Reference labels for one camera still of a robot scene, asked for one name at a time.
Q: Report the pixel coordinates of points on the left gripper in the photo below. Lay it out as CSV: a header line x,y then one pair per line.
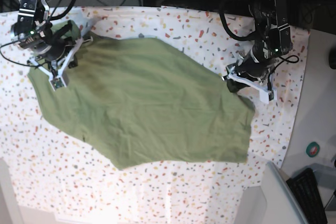
x,y
256,66

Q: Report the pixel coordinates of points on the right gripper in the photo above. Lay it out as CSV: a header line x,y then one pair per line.
x,y
49,44

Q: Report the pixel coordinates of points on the green t-shirt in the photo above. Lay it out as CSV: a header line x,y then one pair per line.
x,y
141,101

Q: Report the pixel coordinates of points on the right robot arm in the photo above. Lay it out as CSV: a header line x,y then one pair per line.
x,y
33,29

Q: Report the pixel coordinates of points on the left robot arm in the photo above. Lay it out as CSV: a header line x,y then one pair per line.
x,y
272,44

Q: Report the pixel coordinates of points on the green tape roll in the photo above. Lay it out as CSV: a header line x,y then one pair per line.
x,y
313,149

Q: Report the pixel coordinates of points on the black keyboard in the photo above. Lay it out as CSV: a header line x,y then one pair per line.
x,y
305,190

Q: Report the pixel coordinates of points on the terrazzo pattern tablecloth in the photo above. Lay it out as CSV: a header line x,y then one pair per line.
x,y
54,172

